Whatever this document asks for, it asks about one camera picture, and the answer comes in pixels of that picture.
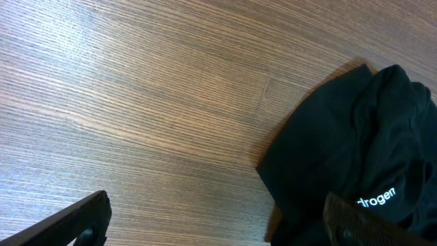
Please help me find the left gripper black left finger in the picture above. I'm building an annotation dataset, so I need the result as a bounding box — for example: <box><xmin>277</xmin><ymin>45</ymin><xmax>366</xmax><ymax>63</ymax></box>
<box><xmin>1</xmin><ymin>190</ymin><xmax>112</xmax><ymax>246</ymax></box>

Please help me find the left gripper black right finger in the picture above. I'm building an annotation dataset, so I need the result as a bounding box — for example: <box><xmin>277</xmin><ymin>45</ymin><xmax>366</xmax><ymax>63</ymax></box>
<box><xmin>323</xmin><ymin>192</ymin><xmax>434</xmax><ymax>246</ymax></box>

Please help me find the black t-shirt with logo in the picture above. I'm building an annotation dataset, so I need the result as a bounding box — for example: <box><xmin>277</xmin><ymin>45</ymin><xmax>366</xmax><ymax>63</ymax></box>
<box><xmin>257</xmin><ymin>65</ymin><xmax>436</xmax><ymax>245</ymax></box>

